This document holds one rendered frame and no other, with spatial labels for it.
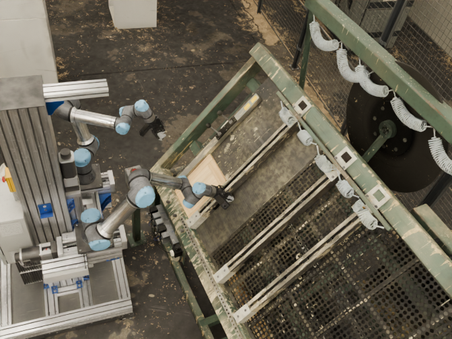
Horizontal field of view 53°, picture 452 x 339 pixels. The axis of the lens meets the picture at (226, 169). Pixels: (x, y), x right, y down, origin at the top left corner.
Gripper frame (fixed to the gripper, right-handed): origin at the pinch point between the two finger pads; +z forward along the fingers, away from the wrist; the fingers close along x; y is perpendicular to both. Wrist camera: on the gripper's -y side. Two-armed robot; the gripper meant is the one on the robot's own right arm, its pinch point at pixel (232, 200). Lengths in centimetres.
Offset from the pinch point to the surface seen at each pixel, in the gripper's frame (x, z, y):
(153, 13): 23, 123, 397
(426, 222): -85, 10, -86
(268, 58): -79, -9, 56
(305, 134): -69, -19, -15
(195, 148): 8, 5, 60
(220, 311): 46, -2, -55
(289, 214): -29.8, -4.0, -37.8
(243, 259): 11.9, -3.9, -39.9
